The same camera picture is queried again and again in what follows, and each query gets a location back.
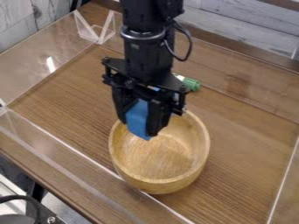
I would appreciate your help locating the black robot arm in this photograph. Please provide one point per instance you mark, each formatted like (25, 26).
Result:
(148, 32)

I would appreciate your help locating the clear acrylic tray walls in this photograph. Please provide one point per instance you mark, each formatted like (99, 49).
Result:
(55, 138)

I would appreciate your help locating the black metal table frame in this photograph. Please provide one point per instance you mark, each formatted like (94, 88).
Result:
(22, 198)

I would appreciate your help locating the brown wooden bowl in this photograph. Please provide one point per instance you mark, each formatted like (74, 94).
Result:
(165, 164)

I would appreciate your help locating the green white marker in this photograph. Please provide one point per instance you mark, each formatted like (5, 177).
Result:
(193, 84)

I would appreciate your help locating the blue rectangular block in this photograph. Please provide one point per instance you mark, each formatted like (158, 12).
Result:
(136, 119)

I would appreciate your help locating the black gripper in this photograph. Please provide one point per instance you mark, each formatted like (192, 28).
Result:
(165, 93)

